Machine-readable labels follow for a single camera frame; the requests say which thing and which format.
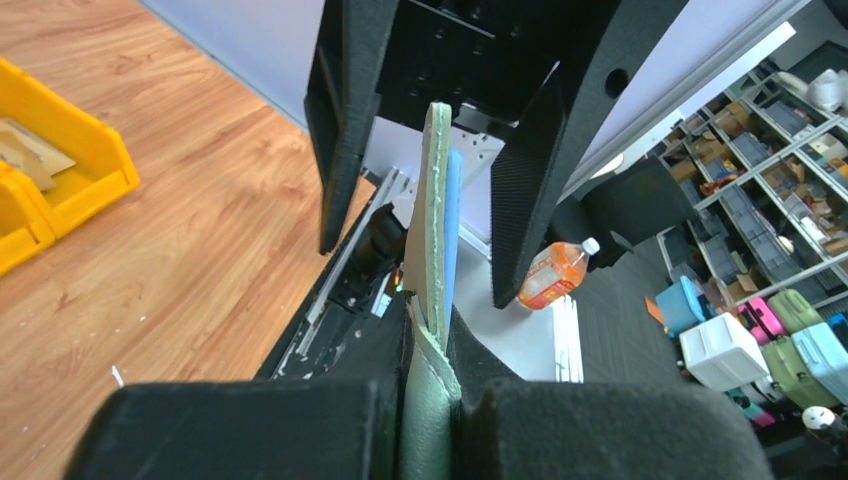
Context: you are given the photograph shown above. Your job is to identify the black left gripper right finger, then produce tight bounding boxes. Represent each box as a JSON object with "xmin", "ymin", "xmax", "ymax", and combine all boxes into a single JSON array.
[{"xmin": 447, "ymin": 324, "xmax": 773, "ymax": 479}]

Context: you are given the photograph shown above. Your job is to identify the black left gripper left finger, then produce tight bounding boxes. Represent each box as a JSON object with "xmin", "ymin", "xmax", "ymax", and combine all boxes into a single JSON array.
[{"xmin": 64, "ymin": 296, "xmax": 411, "ymax": 479}]

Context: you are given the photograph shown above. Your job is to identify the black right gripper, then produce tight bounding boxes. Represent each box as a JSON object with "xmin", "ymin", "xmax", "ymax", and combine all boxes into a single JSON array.
[{"xmin": 304, "ymin": 0, "xmax": 686, "ymax": 309}]

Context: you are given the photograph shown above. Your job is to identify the white gold credit card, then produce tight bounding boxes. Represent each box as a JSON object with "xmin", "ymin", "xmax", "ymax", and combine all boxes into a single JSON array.
[{"xmin": 442, "ymin": 148, "xmax": 464, "ymax": 349}]

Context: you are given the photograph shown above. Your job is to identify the green leather card holder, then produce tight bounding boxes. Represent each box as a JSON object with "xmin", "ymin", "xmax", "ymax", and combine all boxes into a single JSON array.
[{"xmin": 399, "ymin": 102, "xmax": 461, "ymax": 479}]

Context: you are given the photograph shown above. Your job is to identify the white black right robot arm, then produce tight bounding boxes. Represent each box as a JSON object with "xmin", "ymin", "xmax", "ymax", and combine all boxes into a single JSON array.
[{"xmin": 304, "ymin": 1, "xmax": 692, "ymax": 308}]

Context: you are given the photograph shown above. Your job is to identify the gold beige cards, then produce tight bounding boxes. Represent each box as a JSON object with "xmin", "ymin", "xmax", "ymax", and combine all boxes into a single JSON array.
[{"xmin": 1, "ymin": 118, "xmax": 76, "ymax": 191}]

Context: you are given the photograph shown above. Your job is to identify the orange drink bottle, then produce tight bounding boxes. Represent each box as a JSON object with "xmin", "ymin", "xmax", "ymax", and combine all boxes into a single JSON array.
[{"xmin": 517, "ymin": 237, "xmax": 600, "ymax": 311}]

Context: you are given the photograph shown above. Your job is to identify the white storage box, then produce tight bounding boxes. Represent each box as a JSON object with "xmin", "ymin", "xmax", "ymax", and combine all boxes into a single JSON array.
[{"xmin": 678, "ymin": 313, "xmax": 770, "ymax": 392}]

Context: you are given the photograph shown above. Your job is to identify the metal storage shelf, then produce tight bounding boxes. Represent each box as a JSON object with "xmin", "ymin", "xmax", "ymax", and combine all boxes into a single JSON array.
[{"xmin": 652, "ymin": 60, "xmax": 847, "ymax": 312}]

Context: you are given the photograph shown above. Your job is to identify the right yellow plastic bin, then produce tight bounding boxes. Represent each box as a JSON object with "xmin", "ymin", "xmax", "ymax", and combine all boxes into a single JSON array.
[{"xmin": 1, "ymin": 59, "xmax": 140, "ymax": 238}]

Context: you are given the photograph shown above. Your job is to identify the yellow plastic bin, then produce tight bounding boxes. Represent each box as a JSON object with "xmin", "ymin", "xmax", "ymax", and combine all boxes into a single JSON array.
[
  {"xmin": 1, "ymin": 162, "xmax": 56, "ymax": 275},
  {"xmin": 1, "ymin": 59, "xmax": 140, "ymax": 238}
]

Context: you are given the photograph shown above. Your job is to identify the middle yellow plastic bin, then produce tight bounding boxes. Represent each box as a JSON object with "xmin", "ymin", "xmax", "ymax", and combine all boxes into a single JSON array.
[{"xmin": 1, "ymin": 162, "xmax": 56, "ymax": 275}]

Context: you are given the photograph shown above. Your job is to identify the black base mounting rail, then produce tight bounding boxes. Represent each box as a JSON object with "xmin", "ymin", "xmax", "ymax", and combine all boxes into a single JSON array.
[{"xmin": 255, "ymin": 168, "xmax": 416, "ymax": 380}]

